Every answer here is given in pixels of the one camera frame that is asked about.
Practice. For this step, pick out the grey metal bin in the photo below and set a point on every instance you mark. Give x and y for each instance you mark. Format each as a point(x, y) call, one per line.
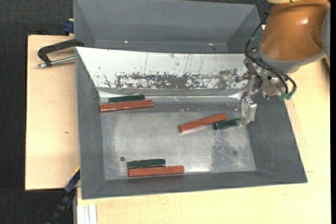
point(162, 139)

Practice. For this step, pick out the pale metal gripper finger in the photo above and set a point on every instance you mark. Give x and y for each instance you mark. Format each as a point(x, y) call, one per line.
point(228, 79)
point(249, 112)

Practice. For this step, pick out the dark green flat block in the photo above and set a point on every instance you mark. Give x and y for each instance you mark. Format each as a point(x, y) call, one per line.
point(126, 98)
point(225, 124)
point(145, 163)

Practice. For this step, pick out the red-brown flat block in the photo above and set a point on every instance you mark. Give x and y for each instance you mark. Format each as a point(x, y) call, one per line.
point(126, 106)
point(156, 171)
point(202, 123)

